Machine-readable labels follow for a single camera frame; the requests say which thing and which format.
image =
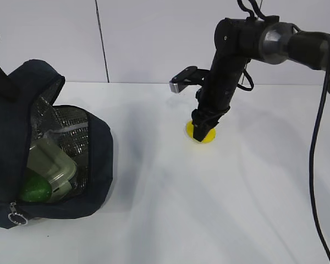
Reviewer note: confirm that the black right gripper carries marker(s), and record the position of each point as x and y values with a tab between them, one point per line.
216	94

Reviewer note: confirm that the yellow lemon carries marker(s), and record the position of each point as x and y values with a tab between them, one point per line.
207	139

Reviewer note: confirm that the navy blue lunch bag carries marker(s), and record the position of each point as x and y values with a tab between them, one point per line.
81	135

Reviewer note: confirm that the glass container with green lid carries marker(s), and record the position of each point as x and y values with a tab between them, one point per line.
51	162

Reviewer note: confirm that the green cucumber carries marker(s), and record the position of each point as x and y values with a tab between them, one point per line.
35	189

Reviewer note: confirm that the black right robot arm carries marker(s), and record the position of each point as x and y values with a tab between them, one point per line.
238	41

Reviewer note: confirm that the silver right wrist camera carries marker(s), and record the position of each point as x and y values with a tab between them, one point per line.
191	75

